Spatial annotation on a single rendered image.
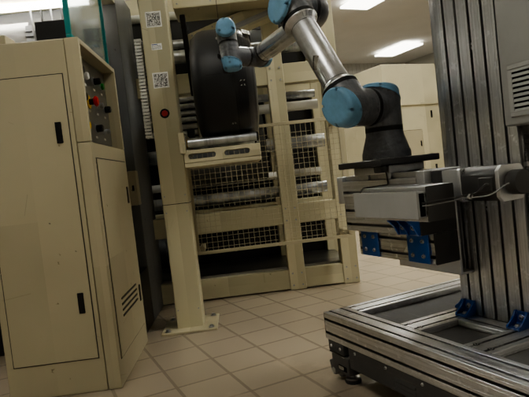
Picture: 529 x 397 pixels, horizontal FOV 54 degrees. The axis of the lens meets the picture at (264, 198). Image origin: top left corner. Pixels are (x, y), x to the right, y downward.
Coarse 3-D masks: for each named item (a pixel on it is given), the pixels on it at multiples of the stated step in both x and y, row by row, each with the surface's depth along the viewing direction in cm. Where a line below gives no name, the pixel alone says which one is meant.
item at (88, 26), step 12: (72, 0) 192; (84, 0) 209; (96, 0) 230; (72, 12) 190; (84, 12) 207; (96, 12) 227; (72, 24) 188; (84, 24) 205; (96, 24) 224; (72, 36) 184; (84, 36) 203; (96, 36) 222; (96, 48) 220; (108, 60) 237
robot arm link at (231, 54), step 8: (224, 40) 198; (232, 40) 199; (224, 48) 198; (232, 48) 198; (240, 48) 201; (248, 48) 203; (224, 56) 198; (232, 56) 198; (240, 56) 200; (248, 56) 202; (224, 64) 199; (232, 64) 198; (240, 64) 199; (248, 64) 204
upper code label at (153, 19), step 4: (148, 12) 248; (152, 12) 248; (156, 12) 248; (160, 12) 248; (148, 16) 248; (152, 16) 248; (156, 16) 248; (160, 16) 249; (148, 20) 248; (152, 20) 248; (156, 20) 249; (160, 20) 249; (148, 24) 248; (152, 24) 248; (156, 24) 249; (160, 24) 249
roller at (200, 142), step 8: (208, 136) 246; (216, 136) 245; (224, 136) 245; (232, 136) 245; (240, 136) 245; (248, 136) 245; (256, 136) 246; (192, 144) 244; (200, 144) 245; (208, 144) 245; (216, 144) 246
